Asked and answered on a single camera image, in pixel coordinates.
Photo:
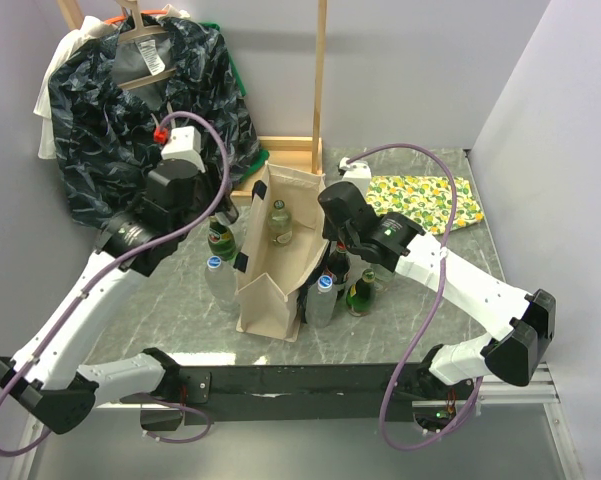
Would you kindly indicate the wooden clothes hanger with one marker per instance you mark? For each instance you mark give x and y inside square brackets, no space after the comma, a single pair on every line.
[145,39]

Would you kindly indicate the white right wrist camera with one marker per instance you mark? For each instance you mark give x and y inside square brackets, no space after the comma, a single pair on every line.
[356,172]

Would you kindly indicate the clear water bottle left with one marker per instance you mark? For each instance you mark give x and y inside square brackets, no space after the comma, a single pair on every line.
[222,283]

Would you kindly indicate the clear soda water bottle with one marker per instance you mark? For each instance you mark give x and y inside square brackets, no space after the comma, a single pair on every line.
[279,221]

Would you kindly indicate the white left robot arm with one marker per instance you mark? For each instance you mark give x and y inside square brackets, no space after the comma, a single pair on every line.
[49,376]

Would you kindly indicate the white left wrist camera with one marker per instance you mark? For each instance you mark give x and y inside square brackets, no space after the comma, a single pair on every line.
[182,143]

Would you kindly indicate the clear water bottle right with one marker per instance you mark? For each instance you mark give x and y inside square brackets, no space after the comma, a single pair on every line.
[320,303]

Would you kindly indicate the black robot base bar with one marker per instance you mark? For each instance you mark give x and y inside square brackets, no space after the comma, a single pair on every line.
[278,392]

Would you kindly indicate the dark cola glass bottle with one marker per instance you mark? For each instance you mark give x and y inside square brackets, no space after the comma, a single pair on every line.
[338,268]

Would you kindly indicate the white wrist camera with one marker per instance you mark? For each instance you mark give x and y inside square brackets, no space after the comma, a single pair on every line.
[356,172]
[182,143]

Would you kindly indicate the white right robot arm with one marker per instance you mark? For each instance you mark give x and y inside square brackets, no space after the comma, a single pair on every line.
[519,326]

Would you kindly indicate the silver red soda can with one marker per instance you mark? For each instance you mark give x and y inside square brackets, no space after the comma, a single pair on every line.
[227,212]

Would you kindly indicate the green glass bottle right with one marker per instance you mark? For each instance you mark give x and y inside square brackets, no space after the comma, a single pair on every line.
[361,294]

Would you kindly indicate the dark patterned hanging jacket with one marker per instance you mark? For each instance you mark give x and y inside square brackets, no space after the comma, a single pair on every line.
[106,155]

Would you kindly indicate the lemon print cloth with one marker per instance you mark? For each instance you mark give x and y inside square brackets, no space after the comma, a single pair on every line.
[427,200]

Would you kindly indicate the green glass bottle left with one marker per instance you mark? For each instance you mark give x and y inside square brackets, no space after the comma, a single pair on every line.
[221,240]

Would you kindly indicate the green glass bottle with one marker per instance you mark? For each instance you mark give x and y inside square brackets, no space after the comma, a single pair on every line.
[361,294]
[221,240]

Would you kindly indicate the beige canvas tote bag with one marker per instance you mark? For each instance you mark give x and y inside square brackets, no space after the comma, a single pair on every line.
[270,278]

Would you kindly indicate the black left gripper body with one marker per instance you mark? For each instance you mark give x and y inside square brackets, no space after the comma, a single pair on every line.
[208,191]

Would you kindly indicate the wooden clothes rack stand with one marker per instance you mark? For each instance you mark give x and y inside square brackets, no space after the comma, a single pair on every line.
[292,152]

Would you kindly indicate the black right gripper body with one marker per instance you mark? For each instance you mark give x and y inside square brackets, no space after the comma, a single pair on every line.
[330,231]

